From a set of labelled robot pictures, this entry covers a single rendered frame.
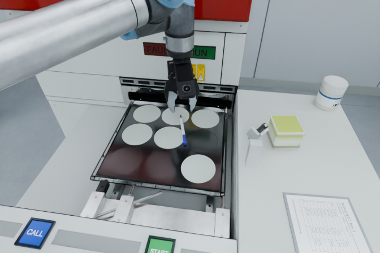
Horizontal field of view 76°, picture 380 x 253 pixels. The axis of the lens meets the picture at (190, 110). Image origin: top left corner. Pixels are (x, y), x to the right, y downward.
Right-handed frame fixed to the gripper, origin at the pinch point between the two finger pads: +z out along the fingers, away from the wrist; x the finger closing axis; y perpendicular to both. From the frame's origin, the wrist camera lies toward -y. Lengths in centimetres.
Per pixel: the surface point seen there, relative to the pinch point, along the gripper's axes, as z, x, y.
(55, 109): 22, 54, 34
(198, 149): 8.7, -4.0, -9.1
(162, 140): 8.7, 7.2, -4.0
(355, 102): 98, -181, 105
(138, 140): 8.7, 14.5, -3.0
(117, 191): 13.7, 21.0, -17.2
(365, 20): 24, -168, 125
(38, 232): 2.2, 33.4, -32.0
